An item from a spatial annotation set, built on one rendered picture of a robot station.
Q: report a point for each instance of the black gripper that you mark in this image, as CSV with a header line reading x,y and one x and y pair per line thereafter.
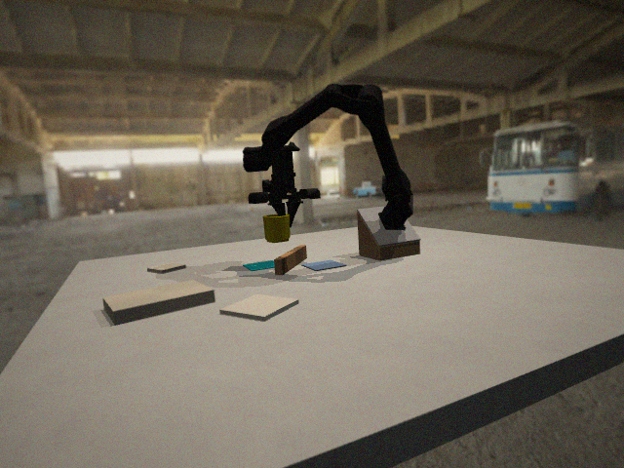
x,y
283,182

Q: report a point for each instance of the brown wooden beam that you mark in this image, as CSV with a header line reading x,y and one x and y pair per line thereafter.
x,y
289,260

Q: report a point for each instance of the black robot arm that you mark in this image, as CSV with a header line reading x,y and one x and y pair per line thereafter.
x,y
364,101

